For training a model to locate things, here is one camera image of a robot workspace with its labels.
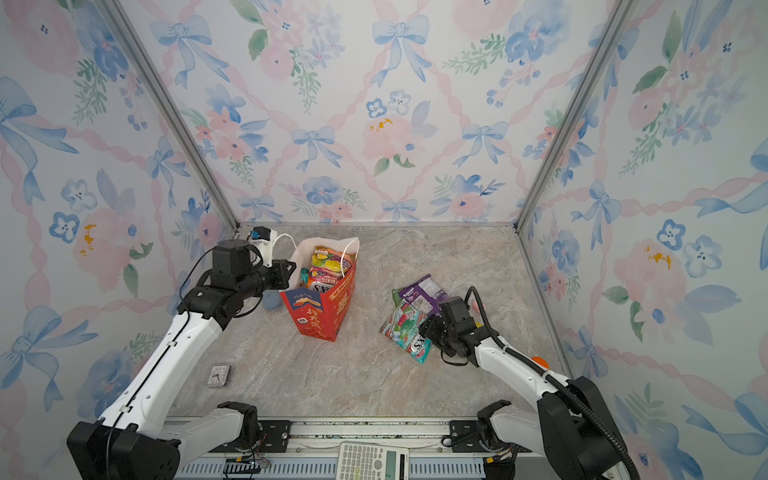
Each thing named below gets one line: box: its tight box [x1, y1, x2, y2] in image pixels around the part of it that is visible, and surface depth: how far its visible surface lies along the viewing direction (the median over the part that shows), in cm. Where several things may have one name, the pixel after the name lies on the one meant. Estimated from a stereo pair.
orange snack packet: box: [306, 245, 353, 288], surface depth 85 cm
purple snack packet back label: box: [400, 274, 450, 317], surface depth 99 cm
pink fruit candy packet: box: [379, 288, 433, 365], surface depth 92 cm
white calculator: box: [336, 441, 410, 480], surface depth 71 cm
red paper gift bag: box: [280, 237, 360, 342], surface depth 80 cm
